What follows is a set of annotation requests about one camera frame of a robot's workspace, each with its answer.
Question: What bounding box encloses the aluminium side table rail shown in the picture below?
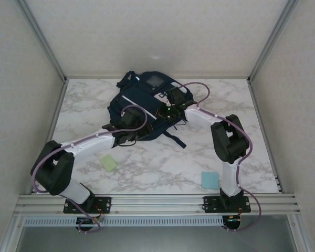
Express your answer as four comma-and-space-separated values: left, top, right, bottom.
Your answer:
28, 80, 69, 195
248, 80, 286, 194

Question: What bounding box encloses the aluminium mounting rail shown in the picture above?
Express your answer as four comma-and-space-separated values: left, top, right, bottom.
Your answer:
15, 193, 301, 217

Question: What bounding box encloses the navy blue backpack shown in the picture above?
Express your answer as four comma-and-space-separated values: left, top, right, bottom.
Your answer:
107, 70, 194, 149

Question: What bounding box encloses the aluminium lower frame leg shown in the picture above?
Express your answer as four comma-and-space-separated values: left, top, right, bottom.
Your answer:
288, 215, 315, 252
0, 215, 26, 252

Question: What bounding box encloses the light blue sticky note pad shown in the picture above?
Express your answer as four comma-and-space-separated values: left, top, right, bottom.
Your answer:
201, 171, 221, 189

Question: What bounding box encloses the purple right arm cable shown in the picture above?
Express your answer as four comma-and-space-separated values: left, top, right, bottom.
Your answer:
180, 81, 263, 233

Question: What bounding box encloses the white slotted cable duct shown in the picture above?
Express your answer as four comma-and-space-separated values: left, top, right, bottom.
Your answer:
23, 216, 224, 227

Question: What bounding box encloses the green sticky note pad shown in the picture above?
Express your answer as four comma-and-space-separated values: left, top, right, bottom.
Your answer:
99, 154, 119, 173

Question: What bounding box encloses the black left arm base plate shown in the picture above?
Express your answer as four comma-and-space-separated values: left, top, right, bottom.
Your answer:
63, 196, 113, 214

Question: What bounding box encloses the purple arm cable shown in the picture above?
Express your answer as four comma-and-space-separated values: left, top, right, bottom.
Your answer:
31, 104, 148, 235
180, 81, 263, 233

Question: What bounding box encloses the aluminium back frame bar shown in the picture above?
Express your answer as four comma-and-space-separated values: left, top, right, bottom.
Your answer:
65, 75, 250, 80

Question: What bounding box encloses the aluminium frame post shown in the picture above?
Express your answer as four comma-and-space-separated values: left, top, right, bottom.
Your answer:
14, 0, 68, 82
248, 0, 300, 82

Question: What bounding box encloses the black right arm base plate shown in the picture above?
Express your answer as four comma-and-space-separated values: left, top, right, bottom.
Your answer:
203, 195, 252, 213

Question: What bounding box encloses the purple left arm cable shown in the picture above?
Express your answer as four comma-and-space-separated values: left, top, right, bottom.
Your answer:
31, 104, 148, 235

